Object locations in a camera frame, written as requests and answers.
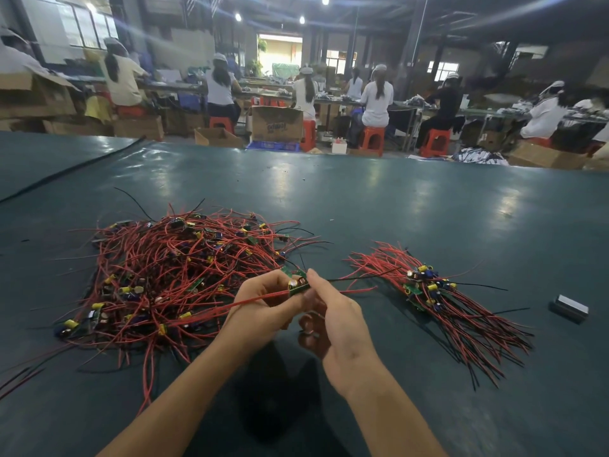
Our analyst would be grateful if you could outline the person's left forearm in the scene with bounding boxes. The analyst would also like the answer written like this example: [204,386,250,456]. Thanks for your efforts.
[98,342,251,457]

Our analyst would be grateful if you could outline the dark green table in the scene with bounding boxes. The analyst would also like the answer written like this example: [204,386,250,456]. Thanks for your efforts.
[0,133,609,457]

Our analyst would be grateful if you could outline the person's right hand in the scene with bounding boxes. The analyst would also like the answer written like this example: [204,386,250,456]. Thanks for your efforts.
[298,268,382,396]

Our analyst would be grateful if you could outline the pile of red-wired boards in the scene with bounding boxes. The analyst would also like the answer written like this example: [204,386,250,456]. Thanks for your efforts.
[0,206,329,415]

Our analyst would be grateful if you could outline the heap of black white items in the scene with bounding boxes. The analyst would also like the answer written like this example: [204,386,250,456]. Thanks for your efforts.
[454,147,509,166]

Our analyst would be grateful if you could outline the sorted bundle of wired boards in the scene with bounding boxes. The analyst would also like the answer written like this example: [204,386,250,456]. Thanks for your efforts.
[347,242,534,388]

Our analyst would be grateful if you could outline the person's left hand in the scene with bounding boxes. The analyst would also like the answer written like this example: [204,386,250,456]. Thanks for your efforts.
[217,269,308,362]

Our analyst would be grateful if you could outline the wired circuit board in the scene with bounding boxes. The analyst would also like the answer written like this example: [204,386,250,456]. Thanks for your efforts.
[171,271,377,329]

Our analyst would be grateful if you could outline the large open cardboard box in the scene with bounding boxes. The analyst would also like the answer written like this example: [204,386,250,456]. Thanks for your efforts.
[0,73,79,119]

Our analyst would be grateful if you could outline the small black grey block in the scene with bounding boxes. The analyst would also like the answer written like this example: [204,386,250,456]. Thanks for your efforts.
[549,294,590,324]

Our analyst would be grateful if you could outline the blue plastic crate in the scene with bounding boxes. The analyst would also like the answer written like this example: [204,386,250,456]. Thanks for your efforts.
[246,140,302,153]

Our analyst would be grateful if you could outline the yellow sack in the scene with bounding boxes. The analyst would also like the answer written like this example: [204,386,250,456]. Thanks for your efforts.
[86,96,115,124]

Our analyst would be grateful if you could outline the grid window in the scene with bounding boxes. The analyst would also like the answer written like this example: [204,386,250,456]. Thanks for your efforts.
[57,3,119,48]

